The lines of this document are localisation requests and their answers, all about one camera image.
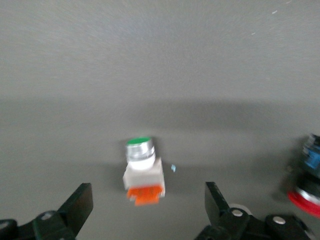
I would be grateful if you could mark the tiny blue paper scrap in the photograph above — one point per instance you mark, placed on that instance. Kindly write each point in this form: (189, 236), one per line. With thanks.
(173, 168)

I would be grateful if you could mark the red push button switch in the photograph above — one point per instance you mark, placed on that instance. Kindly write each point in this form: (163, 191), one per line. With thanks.
(307, 175)

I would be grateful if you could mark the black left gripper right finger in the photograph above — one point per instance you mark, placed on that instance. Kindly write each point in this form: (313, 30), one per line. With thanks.
(217, 210)

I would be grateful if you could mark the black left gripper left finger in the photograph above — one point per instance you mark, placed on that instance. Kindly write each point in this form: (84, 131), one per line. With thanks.
(75, 210)

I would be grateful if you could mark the green button with orange base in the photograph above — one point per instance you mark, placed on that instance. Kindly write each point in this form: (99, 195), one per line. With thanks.
(143, 175)

